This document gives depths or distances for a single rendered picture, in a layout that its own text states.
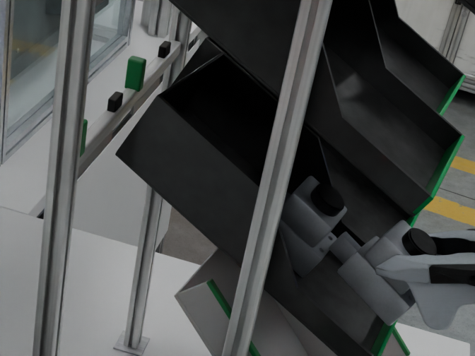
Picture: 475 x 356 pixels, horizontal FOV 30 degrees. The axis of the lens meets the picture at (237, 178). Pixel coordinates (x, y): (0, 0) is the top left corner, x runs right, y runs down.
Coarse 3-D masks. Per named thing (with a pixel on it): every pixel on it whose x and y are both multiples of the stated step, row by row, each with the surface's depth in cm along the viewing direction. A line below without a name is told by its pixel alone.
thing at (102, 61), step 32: (0, 0) 140; (128, 0) 206; (0, 32) 142; (128, 32) 210; (0, 64) 145; (96, 64) 193; (0, 96) 148; (0, 128) 151; (32, 128) 166; (0, 160) 155
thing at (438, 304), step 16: (400, 256) 71; (416, 256) 71; (432, 256) 70; (448, 256) 69; (464, 256) 69; (384, 272) 72; (400, 272) 70; (416, 272) 69; (416, 288) 70; (432, 288) 70; (448, 288) 69; (464, 288) 69; (432, 304) 70; (448, 304) 70; (432, 320) 70; (448, 320) 70
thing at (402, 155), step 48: (192, 0) 67; (240, 0) 65; (288, 0) 64; (336, 0) 76; (240, 48) 67; (288, 48) 65; (336, 48) 77; (336, 96) 65; (384, 96) 77; (336, 144) 67; (384, 144) 71; (432, 144) 76; (384, 192) 67; (432, 192) 66
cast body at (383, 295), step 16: (400, 224) 75; (336, 240) 77; (352, 240) 77; (384, 240) 72; (400, 240) 73; (416, 240) 72; (432, 240) 74; (336, 256) 77; (352, 256) 74; (368, 256) 73; (384, 256) 73; (352, 272) 75; (368, 272) 74; (368, 288) 74; (384, 288) 74; (400, 288) 73; (368, 304) 75; (384, 304) 74; (400, 304) 73; (384, 320) 74
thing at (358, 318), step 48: (192, 96) 85; (240, 96) 83; (144, 144) 74; (192, 144) 72; (240, 144) 85; (192, 192) 74; (240, 192) 72; (288, 192) 85; (240, 240) 74; (288, 288) 74; (336, 288) 80; (336, 336) 74; (384, 336) 77
